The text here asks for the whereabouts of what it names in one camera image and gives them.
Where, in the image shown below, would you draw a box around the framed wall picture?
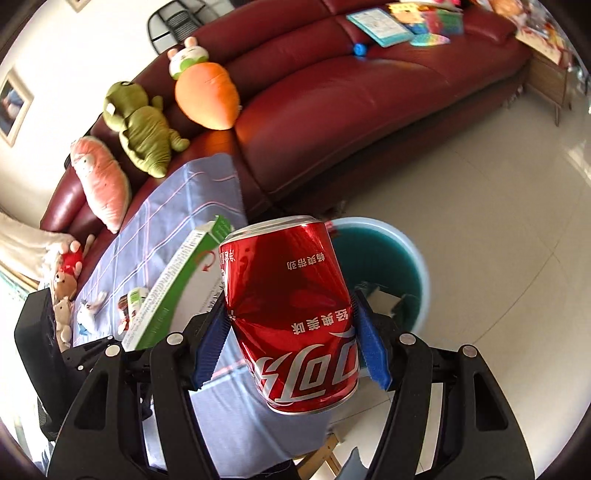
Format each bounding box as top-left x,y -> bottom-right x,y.
0,69 -> 35,148

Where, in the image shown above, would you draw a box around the green dinosaur plush toy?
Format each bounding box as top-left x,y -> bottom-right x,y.
102,80 -> 191,179

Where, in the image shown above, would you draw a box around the wooden stool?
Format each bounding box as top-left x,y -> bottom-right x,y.
295,429 -> 352,480

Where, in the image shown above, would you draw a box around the pink carrot plush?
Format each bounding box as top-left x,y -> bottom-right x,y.
70,136 -> 132,234

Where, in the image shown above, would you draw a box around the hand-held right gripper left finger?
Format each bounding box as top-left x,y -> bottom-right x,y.
46,295 -> 232,480

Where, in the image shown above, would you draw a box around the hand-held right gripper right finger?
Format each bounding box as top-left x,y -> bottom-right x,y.
351,286 -> 536,480

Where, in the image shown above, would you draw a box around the purple checked tablecloth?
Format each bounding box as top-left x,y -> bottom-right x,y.
74,154 -> 352,478

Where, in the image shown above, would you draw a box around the blue plastic bucket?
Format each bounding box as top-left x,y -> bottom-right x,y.
323,217 -> 431,333

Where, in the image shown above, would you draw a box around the red soda can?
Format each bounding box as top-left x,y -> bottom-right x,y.
218,216 -> 361,415

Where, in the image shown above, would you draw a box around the brown teddy bear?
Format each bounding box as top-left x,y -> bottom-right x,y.
51,270 -> 77,301

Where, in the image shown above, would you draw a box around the orange carrot plush toy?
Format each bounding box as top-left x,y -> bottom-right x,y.
168,37 -> 243,131

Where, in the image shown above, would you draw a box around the black mesh chair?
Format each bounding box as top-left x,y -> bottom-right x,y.
148,0 -> 222,51

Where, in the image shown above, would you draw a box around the green and white carton box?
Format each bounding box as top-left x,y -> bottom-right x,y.
121,215 -> 236,352

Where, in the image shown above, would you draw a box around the wooden cabinet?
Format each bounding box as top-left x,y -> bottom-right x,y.
526,46 -> 573,127

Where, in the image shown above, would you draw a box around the beige blanket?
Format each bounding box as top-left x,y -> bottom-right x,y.
0,212 -> 75,291

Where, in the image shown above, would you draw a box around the red dressed plush doll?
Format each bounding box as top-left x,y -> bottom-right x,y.
60,235 -> 95,278

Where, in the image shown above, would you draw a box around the white carton piece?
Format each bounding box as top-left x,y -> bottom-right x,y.
355,281 -> 407,319

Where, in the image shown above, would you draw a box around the dark red leather sofa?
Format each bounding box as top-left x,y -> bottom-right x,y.
39,0 -> 536,241

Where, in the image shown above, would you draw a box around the colourful picture books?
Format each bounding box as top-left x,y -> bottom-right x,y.
385,2 -> 465,47

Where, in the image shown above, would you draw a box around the white rabbit plush toy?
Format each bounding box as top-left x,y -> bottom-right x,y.
76,291 -> 109,324

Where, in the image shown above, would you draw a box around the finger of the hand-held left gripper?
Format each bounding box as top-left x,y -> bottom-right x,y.
62,336 -> 122,370

